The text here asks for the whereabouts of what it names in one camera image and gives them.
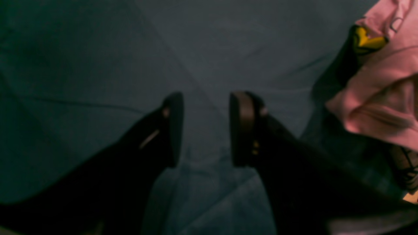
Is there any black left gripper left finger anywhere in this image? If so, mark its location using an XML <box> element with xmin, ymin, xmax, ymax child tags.
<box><xmin>1</xmin><ymin>92</ymin><xmax>184</xmax><ymax>235</ymax></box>

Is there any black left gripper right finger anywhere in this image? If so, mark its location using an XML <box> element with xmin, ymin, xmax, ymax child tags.
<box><xmin>229</xmin><ymin>92</ymin><xmax>417</xmax><ymax>235</ymax></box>

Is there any pink T-shirt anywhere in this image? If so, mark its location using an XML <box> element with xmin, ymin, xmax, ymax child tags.
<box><xmin>326</xmin><ymin>0</ymin><xmax>418</xmax><ymax>194</ymax></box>

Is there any teal table cloth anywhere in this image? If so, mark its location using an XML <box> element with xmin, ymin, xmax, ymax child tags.
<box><xmin>1</xmin><ymin>0</ymin><xmax>404</xmax><ymax>235</ymax></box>

